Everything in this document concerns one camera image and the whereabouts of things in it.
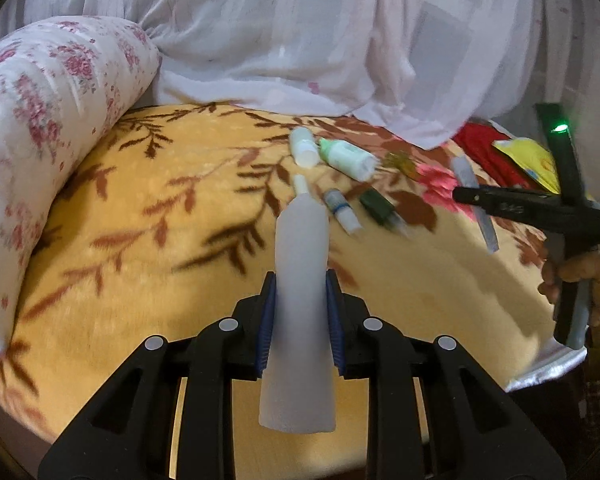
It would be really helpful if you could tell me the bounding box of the small white bottle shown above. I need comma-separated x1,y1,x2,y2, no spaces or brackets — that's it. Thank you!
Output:
289,127,320,169

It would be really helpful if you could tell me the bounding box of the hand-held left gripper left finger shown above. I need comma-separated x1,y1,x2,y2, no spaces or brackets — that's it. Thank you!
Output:
38,271,279,480

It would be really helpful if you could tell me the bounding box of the large white plastic bottle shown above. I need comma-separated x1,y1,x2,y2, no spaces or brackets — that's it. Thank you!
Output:
258,175,337,434

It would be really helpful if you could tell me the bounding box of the grey plastic tube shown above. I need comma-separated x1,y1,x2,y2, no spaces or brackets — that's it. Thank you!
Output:
450,156,501,254

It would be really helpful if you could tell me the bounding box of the blue banded small vial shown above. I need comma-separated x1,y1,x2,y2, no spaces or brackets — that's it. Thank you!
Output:
323,188,362,236

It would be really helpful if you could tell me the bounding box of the floral pillow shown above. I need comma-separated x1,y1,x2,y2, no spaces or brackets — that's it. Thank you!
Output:
0,16,162,358

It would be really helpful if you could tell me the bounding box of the green capped white bottle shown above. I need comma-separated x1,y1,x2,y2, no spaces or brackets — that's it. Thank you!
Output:
318,139,379,181

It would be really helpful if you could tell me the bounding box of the yellow snack packet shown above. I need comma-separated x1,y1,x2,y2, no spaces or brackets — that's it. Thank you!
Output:
492,138,564,195

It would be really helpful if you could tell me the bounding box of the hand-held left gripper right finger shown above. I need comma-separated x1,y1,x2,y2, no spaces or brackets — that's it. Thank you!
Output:
324,269,566,480

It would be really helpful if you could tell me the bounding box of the dark green small bottle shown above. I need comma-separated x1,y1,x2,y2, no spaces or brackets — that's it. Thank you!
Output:
359,188,414,238

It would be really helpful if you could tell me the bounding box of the white sheer curtain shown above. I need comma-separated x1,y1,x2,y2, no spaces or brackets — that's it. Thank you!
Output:
0,0,596,150

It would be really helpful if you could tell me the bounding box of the yellow leaf print blanket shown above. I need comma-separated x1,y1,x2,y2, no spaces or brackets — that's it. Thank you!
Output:
0,102,581,471

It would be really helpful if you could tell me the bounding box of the person's right hand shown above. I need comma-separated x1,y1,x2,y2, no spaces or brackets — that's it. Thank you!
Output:
538,251,600,346

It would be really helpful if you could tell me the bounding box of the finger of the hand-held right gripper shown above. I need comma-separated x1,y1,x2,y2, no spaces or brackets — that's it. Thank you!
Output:
452,185,498,217

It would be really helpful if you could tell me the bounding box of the red cloth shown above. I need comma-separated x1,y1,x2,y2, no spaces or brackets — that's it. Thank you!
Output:
451,121,536,190

